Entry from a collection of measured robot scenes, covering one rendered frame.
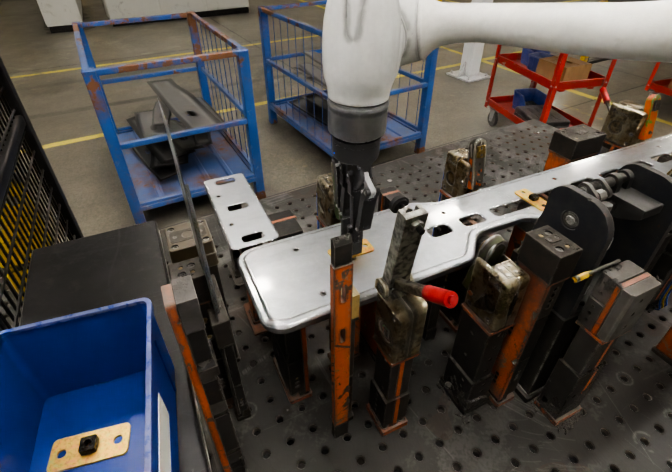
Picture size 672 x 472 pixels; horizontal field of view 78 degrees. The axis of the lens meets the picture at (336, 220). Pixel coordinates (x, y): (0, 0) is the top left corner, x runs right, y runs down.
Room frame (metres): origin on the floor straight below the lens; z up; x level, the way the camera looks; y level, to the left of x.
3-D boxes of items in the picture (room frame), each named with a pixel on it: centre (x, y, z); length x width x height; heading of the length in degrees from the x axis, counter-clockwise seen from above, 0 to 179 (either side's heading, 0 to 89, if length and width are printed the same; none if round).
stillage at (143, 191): (2.64, 1.10, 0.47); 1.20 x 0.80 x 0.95; 29
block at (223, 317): (0.49, 0.21, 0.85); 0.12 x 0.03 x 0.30; 25
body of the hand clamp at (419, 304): (0.45, -0.10, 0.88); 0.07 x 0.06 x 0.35; 25
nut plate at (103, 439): (0.23, 0.28, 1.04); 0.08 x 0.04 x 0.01; 106
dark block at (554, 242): (0.50, -0.34, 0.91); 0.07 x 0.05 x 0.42; 25
